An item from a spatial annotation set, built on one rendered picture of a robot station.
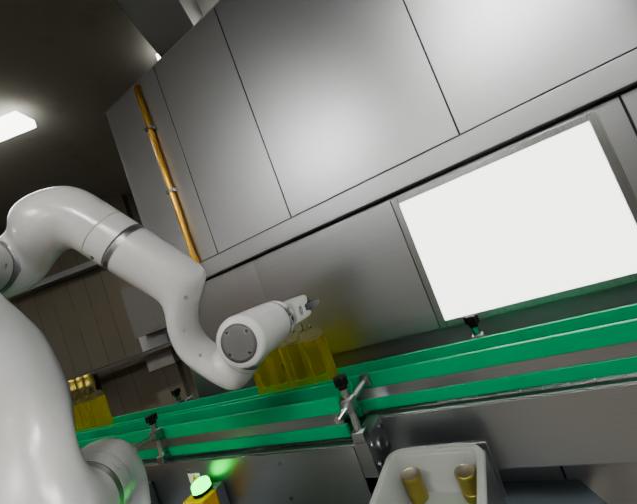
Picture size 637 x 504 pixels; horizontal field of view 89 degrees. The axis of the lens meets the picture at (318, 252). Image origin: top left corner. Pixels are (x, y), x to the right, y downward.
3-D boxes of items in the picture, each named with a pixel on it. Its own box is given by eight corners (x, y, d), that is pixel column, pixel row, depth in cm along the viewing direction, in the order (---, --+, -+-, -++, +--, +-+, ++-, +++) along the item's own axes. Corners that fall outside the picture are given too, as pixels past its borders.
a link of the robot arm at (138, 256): (71, 309, 51) (234, 408, 54) (120, 226, 49) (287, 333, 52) (107, 293, 60) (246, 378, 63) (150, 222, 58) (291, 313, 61)
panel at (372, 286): (662, 270, 63) (590, 113, 66) (671, 273, 60) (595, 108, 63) (293, 361, 102) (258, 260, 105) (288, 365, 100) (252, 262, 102)
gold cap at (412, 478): (397, 478, 58) (406, 502, 58) (414, 482, 56) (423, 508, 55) (407, 465, 61) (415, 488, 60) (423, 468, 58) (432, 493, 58)
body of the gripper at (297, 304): (290, 295, 64) (305, 288, 75) (245, 311, 66) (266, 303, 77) (303, 331, 63) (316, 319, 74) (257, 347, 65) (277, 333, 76)
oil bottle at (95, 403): (119, 439, 127) (98, 370, 129) (104, 448, 122) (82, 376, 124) (111, 440, 129) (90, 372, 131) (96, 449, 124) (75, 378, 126)
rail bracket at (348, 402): (383, 408, 70) (363, 353, 71) (358, 460, 55) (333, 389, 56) (371, 410, 72) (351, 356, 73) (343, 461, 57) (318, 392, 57)
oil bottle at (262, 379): (295, 410, 89) (269, 336, 91) (284, 422, 84) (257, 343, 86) (279, 413, 92) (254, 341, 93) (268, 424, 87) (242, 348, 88)
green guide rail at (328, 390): (363, 414, 71) (350, 379, 72) (362, 416, 70) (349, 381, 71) (21, 462, 148) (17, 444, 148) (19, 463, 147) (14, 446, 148)
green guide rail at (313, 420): (352, 434, 65) (338, 395, 65) (350, 437, 64) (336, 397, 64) (0, 473, 141) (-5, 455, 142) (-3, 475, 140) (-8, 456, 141)
